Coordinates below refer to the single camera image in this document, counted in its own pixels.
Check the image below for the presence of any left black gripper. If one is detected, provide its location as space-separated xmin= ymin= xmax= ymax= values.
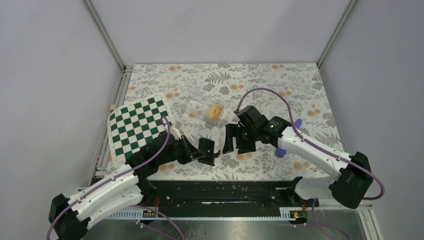
xmin=158 ymin=134 xmax=206 ymax=165

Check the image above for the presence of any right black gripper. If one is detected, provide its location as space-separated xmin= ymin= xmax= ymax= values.
xmin=222 ymin=123 xmax=259 ymax=155

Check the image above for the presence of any black leather card holder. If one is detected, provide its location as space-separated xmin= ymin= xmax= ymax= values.
xmin=197 ymin=137 xmax=221 ymax=167

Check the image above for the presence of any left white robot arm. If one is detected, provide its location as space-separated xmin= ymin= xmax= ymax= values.
xmin=46 ymin=131 xmax=206 ymax=240

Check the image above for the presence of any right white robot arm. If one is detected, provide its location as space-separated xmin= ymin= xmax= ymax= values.
xmin=222 ymin=105 xmax=373 ymax=209

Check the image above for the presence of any purple cylindrical marker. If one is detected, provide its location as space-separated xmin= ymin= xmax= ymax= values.
xmin=274 ymin=118 xmax=303 ymax=158

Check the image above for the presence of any clear plastic box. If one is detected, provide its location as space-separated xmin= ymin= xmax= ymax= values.
xmin=183 ymin=91 xmax=224 ymax=126

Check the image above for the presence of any floral table mat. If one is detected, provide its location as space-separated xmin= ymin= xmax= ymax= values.
xmin=103 ymin=63 xmax=343 ymax=181

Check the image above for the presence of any green white checkered board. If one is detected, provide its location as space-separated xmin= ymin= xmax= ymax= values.
xmin=107 ymin=92 xmax=175 ymax=167

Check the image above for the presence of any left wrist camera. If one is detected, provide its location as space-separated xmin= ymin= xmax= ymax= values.
xmin=170 ymin=121 xmax=182 ymax=140

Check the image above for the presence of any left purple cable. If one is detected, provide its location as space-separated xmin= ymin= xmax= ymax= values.
xmin=45 ymin=116 xmax=172 ymax=240

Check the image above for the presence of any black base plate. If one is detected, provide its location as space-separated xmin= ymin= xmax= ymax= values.
xmin=140 ymin=178 xmax=314 ymax=210

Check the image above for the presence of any white slotted cable duct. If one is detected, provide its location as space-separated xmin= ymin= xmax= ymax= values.
xmin=106 ymin=204 xmax=297 ymax=221

